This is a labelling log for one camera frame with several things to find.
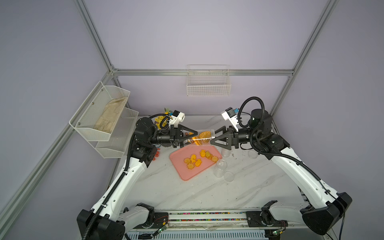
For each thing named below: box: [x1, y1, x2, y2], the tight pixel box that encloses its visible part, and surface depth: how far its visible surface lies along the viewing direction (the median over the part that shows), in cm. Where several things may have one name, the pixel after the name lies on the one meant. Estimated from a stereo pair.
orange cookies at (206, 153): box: [200, 149, 219, 163], surface depth 97 cm
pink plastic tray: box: [170, 145, 222, 181], surface depth 97 cm
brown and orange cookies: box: [187, 131, 212, 146], surface depth 58 cm
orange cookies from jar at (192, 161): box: [183, 154, 202, 170], surface depth 95 cm
